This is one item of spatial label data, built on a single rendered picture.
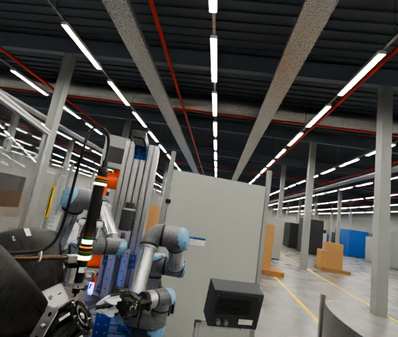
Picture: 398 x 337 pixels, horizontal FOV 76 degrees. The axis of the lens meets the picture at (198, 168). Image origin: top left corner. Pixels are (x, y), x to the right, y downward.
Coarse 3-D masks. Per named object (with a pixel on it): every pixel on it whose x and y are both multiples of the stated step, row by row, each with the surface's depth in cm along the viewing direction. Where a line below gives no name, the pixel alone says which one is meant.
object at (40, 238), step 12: (24, 228) 87; (36, 228) 90; (0, 240) 78; (24, 240) 83; (36, 240) 86; (48, 240) 90; (48, 252) 86; (60, 252) 89; (24, 264) 78; (36, 264) 80; (48, 264) 83; (60, 264) 85; (36, 276) 78; (48, 276) 80; (60, 276) 82
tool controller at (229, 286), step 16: (224, 288) 125; (240, 288) 128; (256, 288) 131; (208, 304) 128; (224, 304) 123; (240, 304) 125; (256, 304) 126; (208, 320) 124; (224, 320) 124; (240, 320) 126; (256, 320) 127
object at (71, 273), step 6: (72, 258) 82; (66, 264) 83; (72, 264) 82; (72, 270) 82; (66, 276) 83; (72, 276) 82; (66, 282) 83; (72, 282) 82; (84, 282) 85; (78, 288) 82
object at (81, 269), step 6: (102, 162) 91; (102, 168) 90; (102, 174) 90; (78, 264) 84; (84, 264) 85; (78, 270) 84; (84, 270) 85; (78, 276) 84; (78, 282) 84; (72, 288) 84
